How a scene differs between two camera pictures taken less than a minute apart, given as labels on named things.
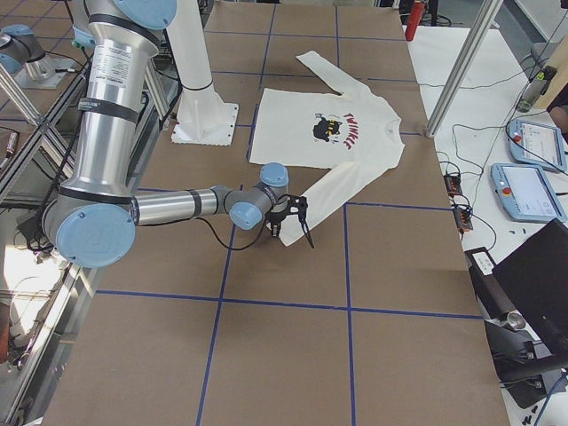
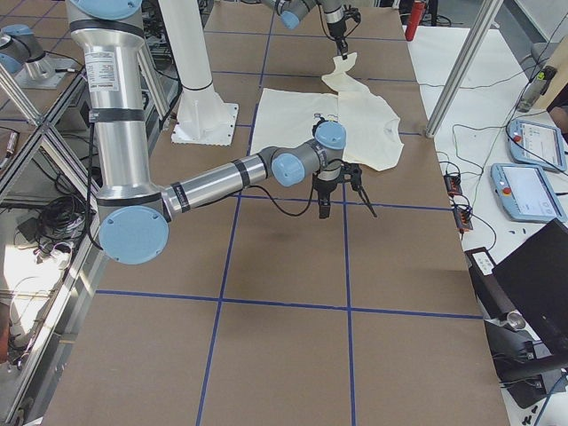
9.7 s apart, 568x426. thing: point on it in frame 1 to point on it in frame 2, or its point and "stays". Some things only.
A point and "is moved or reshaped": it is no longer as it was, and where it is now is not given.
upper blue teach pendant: [536, 144] stays
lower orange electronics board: [463, 219] stays
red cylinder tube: [414, 19] stays
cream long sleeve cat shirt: [353, 134] is moved or reshaped
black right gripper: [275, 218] to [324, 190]
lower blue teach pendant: [526, 193] stays
